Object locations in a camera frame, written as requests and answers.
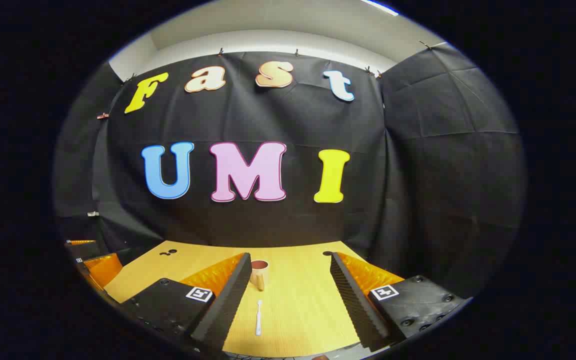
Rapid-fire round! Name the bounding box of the beige cup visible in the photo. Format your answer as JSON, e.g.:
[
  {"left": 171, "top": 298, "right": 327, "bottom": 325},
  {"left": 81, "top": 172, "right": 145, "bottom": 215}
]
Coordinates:
[{"left": 249, "top": 259, "right": 270, "bottom": 292}]

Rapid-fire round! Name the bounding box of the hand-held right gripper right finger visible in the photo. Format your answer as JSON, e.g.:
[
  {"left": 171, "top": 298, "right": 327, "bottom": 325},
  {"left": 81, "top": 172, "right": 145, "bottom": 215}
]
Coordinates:
[{"left": 330, "top": 251, "right": 473, "bottom": 353}]

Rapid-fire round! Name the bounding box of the wooden desktop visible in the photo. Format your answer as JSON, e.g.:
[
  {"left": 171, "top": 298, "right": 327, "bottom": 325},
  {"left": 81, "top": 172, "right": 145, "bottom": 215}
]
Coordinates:
[{"left": 103, "top": 240, "right": 405, "bottom": 359}]

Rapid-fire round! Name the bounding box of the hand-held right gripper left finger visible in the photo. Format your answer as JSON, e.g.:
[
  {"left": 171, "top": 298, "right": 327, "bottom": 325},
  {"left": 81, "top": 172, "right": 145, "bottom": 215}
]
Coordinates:
[{"left": 119, "top": 252, "right": 253, "bottom": 354}]

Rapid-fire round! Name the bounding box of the black backdrop cloth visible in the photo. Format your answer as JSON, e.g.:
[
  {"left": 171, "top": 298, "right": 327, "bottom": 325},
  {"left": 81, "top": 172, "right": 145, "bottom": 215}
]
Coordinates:
[{"left": 53, "top": 42, "right": 526, "bottom": 301}]

